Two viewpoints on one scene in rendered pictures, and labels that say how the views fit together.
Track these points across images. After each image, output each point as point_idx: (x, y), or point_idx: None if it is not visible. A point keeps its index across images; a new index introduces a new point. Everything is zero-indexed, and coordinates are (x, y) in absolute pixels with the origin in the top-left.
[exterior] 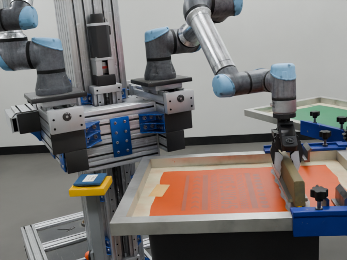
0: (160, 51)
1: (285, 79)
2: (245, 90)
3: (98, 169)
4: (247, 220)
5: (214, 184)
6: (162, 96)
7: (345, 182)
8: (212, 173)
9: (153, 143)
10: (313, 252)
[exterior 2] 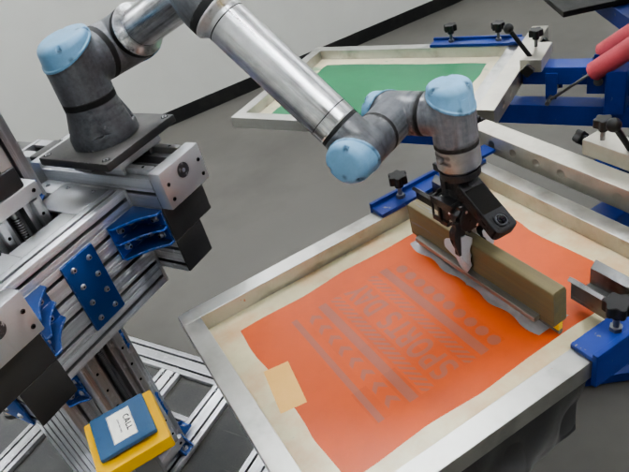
0: (94, 85)
1: (468, 112)
2: (390, 151)
3: (79, 370)
4: (533, 404)
5: (362, 325)
6: (144, 178)
7: (540, 228)
8: (329, 295)
9: (149, 264)
10: None
